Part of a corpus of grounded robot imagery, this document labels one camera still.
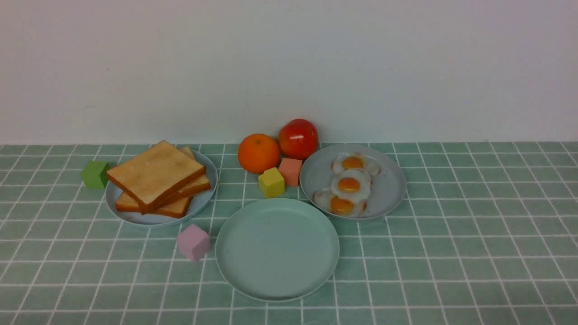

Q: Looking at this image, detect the grey egg plate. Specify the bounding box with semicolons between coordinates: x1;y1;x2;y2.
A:
299;144;407;220

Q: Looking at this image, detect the orange fruit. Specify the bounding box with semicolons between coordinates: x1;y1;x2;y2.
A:
238;133;281;174

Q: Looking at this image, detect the red tomato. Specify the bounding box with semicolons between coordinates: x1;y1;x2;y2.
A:
277;119;319;160

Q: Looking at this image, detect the toast slice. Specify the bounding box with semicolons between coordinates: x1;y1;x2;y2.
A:
115;193;193;218
107;140;206;214
163;172;211;206

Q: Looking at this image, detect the mint green empty plate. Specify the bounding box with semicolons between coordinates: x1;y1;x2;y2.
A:
214;198;340;303

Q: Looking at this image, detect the fried egg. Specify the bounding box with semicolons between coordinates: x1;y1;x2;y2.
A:
312;189;367;218
331;153;382;177
330;168;372;203

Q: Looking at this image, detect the green foam cube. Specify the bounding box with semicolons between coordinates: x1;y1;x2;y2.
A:
81;160;109;189

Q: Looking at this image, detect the yellow foam cube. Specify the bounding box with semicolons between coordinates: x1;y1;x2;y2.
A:
258;167;285;198

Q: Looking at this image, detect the pink foam cube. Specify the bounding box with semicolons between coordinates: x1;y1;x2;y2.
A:
176;224;211;262

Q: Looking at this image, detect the light blue bread plate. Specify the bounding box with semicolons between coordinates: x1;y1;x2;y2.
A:
105;147;219;229

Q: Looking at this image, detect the salmon orange foam cube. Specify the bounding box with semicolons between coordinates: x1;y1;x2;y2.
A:
278;157;302;187

